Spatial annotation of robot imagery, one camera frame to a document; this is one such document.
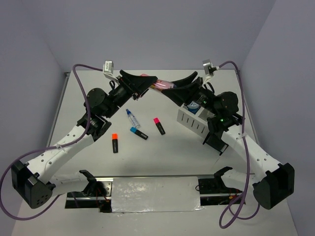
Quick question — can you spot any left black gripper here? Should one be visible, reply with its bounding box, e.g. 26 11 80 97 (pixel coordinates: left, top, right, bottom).
103 70 157 118

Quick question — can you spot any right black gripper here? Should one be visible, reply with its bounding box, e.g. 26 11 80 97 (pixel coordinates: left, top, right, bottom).
161 71 219 115

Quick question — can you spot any pink cap crayon tube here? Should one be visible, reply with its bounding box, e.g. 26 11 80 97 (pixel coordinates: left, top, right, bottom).
149 79 176 92

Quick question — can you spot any blue splash-label round jar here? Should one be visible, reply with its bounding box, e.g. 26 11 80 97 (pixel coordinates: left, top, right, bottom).
187 102 200 114

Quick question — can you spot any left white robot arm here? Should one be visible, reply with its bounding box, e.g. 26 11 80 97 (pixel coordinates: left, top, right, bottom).
11 70 158 209

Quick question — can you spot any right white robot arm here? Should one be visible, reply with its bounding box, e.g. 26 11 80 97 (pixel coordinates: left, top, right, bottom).
162 72 295 209

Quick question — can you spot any pink cap black highlighter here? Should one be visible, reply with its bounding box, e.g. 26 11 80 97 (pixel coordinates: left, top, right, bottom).
154 118 166 135

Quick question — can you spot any white slotted organizer box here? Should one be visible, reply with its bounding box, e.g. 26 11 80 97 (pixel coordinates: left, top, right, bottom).
177 107 214 139

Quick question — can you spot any clear blue-cap spray bottle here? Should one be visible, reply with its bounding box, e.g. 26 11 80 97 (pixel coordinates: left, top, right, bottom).
126 109 140 128

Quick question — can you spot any blue cap black highlighter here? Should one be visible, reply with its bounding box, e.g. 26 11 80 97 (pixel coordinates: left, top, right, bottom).
130 127 148 140

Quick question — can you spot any orange cap black highlighter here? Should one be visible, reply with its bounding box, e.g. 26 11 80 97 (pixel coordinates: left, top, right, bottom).
112 133 119 153

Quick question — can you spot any silver foil-covered panel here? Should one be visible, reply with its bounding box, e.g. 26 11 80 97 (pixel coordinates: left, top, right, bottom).
111 177 202 213

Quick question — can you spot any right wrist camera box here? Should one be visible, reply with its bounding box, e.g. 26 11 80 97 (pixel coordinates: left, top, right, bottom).
202 59 220 84

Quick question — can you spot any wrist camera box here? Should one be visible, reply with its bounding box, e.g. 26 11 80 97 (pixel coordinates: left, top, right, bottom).
202 59 220 84
102 60 116 81

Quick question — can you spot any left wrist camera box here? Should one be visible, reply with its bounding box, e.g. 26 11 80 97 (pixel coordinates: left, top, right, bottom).
102 60 116 81

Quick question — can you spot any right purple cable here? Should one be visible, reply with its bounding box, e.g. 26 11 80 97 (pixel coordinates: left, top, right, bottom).
216 60 260 228

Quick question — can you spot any purple cable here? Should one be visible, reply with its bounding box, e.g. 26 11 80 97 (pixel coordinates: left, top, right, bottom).
0 63 104 219
216 60 260 228

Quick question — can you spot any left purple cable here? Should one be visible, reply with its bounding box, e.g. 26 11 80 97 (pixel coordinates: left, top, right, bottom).
0 63 104 219

